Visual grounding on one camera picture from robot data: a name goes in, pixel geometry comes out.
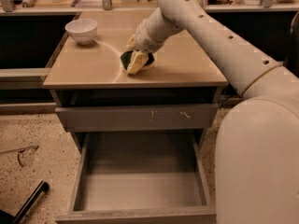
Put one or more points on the grey open middle drawer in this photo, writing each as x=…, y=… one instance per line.
x=140, y=178

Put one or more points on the black office chair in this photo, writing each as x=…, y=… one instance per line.
x=292, y=58

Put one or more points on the white ceramic bowl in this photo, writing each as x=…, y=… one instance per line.
x=83, y=31

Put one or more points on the green yellow sponge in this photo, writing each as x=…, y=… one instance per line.
x=125, y=60

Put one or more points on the grey top drawer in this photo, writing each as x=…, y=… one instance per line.
x=136, y=118

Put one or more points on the black chair leg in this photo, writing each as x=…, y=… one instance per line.
x=6, y=218

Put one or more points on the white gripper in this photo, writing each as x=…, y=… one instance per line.
x=146, y=40

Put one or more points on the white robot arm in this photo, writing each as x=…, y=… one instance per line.
x=257, y=148

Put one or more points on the beige top drawer cabinet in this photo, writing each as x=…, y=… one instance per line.
x=92, y=75

